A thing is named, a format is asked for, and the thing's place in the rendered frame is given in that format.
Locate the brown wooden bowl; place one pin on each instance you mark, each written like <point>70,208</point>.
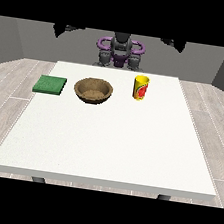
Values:
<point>93,91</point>

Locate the yellow cup with melon print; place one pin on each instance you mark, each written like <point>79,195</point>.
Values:
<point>140,87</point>

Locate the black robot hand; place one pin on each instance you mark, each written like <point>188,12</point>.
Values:
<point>59,29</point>
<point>179,45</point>

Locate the green square pad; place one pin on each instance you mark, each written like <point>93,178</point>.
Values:
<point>49,84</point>

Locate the grey robot trunk purple rings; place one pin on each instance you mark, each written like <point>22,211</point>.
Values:
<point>119,53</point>

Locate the dark table leg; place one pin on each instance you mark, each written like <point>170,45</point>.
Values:
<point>39,180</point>
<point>164,197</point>

